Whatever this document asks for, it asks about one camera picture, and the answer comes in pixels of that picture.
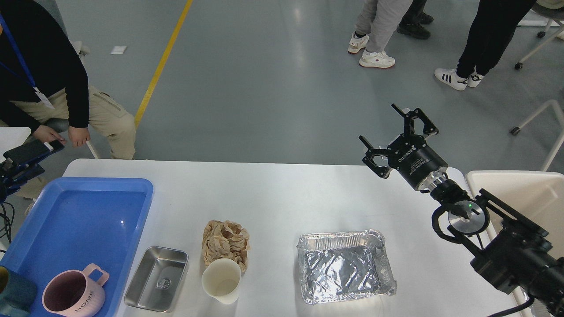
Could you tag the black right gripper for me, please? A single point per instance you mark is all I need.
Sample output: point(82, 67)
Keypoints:
point(418, 162)

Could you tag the stainless steel tray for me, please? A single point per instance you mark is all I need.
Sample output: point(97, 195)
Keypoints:
point(157, 280)

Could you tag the pink mug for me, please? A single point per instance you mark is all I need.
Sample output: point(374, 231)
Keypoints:
point(76, 293)

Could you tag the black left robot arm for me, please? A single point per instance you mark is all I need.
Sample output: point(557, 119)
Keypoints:
point(21, 165)

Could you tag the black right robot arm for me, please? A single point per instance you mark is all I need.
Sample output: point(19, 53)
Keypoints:
point(509, 249)

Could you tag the white chair leg right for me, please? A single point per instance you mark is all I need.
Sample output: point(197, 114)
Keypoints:
point(553, 127)

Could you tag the person in black shoes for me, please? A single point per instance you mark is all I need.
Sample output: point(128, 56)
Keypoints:
point(412, 23)

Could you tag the aluminium foil container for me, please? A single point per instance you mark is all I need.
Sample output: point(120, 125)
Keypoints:
point(344, 266)

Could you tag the beige plastic bin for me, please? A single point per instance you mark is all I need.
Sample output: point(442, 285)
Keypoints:
point(538, 195)

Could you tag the person with striped sneakers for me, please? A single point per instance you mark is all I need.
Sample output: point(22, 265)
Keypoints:
point(491, 31)

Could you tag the crumpled brown paper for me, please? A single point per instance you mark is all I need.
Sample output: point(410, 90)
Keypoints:
point(225, 239)

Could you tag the white paper cup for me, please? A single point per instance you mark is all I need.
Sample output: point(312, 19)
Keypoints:
point(221, 279)

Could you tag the white paper scrap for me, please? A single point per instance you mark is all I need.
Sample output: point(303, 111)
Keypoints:
point(118, 50)

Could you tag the blue plastic tray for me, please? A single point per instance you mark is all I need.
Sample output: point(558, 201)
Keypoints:
point(79, 221)

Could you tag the person in black sweater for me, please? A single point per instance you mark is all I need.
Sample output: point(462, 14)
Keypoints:
point(42, 77)

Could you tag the small white side table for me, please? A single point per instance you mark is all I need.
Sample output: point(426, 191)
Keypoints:
point(12, 137)

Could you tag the teal cup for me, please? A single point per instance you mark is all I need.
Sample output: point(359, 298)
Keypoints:
point(17, 294)

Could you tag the white rolling chair frame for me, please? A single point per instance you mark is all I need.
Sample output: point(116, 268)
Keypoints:
point(553, 11)

